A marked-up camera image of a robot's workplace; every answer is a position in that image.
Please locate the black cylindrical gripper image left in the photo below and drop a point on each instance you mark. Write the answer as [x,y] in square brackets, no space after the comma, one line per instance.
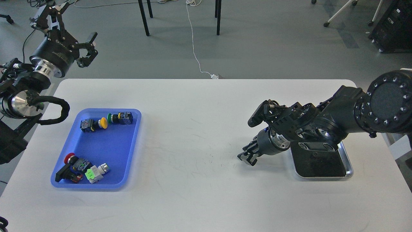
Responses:
[54,48]

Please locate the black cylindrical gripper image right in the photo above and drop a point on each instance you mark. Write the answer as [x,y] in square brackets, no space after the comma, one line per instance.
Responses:
[268,142]

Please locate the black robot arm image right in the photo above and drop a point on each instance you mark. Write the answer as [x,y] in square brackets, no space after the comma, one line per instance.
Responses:
[384,108]

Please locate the silver metal tray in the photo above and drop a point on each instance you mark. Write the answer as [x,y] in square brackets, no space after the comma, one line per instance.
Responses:
[320,165]

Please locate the blue plastic tray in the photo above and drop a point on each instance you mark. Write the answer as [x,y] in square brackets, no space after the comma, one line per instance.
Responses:
[114,146]

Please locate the red emergency stop button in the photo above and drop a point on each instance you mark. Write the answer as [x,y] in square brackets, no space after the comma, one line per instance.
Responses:
[77,163]

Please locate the silver button with green block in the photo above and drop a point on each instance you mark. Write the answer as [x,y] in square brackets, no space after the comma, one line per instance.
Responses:
[95,173]

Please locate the black equipment case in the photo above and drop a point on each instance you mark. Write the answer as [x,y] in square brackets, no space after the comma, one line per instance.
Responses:
[393,32]

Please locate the yellow push button switch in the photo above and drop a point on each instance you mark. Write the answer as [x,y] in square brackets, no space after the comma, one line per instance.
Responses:
[91,125]

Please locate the green push button switch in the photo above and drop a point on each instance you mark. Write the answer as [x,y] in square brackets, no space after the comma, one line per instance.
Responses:
[123,118]

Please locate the black switch with red tab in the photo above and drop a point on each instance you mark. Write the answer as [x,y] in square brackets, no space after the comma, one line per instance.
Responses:
[66,173]

